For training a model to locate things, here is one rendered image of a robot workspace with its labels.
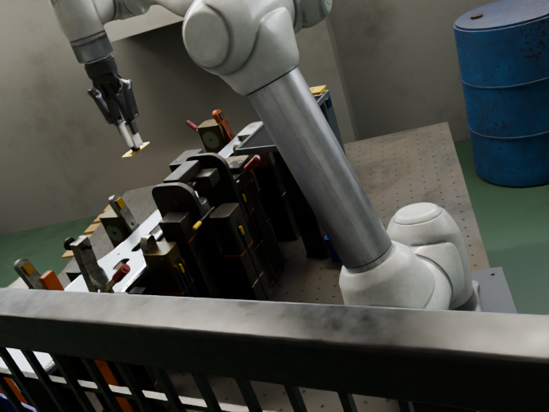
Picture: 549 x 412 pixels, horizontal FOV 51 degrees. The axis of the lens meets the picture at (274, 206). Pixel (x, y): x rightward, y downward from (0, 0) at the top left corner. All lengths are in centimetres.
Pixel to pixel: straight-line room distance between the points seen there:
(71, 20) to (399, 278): 93
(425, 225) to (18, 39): 379
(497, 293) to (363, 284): 46
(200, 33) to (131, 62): 333
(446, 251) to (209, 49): 62
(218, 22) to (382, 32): 301
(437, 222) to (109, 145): 361
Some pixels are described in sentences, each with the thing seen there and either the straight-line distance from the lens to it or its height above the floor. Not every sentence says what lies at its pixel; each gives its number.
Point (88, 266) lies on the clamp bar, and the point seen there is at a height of 115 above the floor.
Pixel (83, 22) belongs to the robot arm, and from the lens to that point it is 145.
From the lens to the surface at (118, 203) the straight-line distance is 179.
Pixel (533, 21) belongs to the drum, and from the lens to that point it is 313.
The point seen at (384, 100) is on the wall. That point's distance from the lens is 399.
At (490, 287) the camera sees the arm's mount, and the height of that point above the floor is 80.
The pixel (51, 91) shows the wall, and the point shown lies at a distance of 460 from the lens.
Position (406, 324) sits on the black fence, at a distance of 21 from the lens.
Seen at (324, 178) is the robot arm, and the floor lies 128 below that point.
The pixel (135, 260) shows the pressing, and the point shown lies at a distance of 160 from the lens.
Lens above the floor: 169
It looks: 26 degrees down
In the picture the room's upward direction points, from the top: 19 degrees counter-clockwise
